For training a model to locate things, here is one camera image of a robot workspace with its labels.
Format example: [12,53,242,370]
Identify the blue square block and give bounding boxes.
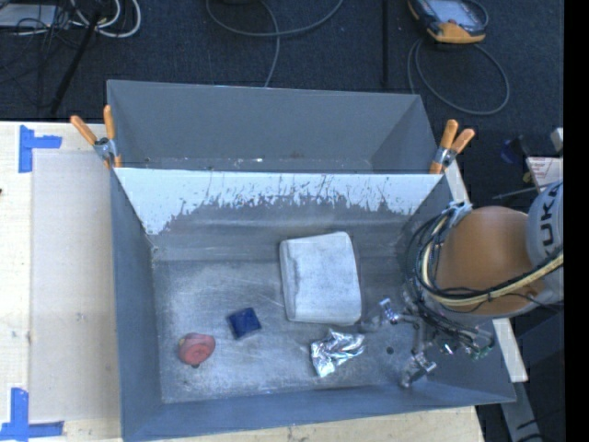
[225,306,263,341]

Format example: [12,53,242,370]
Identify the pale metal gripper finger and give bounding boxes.
[398,353,438,390]
[360,297,402,333]

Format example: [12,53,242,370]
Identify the crumpled silver foil packet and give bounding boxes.
[309,329,367,379]

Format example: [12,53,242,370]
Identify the white foam block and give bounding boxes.
[278,230,364,326]

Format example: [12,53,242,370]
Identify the pink-red toy fruit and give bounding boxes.
[177,331,217,369]

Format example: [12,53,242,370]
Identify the grey metal bin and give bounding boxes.
[105,79,518,442]

